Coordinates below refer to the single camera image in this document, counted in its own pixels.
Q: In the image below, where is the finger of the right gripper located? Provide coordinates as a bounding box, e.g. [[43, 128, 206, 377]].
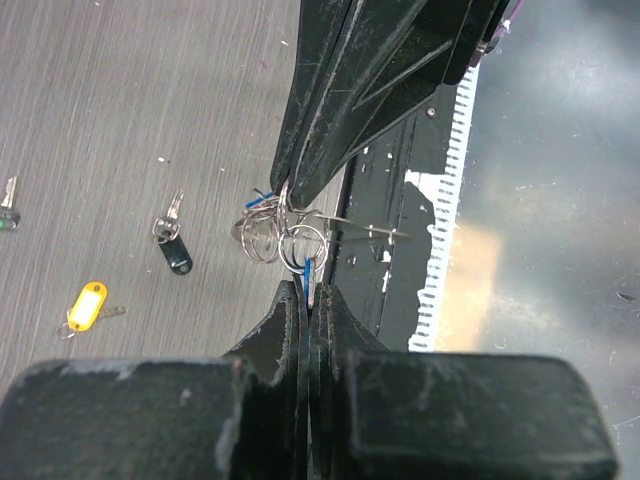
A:
[[270, 1, 360, 195], [289, 0, 505, 208]]

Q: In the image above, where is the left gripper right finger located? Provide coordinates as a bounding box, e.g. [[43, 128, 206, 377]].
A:
[[309, 284, 618, 479]]

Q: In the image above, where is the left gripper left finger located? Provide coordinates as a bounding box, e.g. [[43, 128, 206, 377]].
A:
[[1, 280, 308, 479]]

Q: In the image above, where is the blue tagged key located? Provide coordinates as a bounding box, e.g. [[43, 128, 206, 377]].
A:
[[244, 190, 321, 309]]

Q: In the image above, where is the silver keyring chain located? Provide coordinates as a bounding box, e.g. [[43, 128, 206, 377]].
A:
[[232, 182, 414, 274]]

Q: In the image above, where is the yellow tagged key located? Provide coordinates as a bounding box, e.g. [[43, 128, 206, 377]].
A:
[[57, 281, 127, 340]]

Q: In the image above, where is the black tagged key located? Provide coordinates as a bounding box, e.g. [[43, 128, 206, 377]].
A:
[[151, 189, 193, 275]]

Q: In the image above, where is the green tagged key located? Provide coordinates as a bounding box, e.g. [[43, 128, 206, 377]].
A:
[[0, 176, 21, 232]]

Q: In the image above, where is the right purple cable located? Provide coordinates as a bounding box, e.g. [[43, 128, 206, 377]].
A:
[[492, 0, 526, 41]]

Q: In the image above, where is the white slotted cable duct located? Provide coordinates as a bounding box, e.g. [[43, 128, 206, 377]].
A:
[[404, 66, 480, 353]]

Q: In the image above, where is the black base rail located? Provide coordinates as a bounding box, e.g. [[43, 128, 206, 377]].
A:
[[328, 86, 456, 351]]

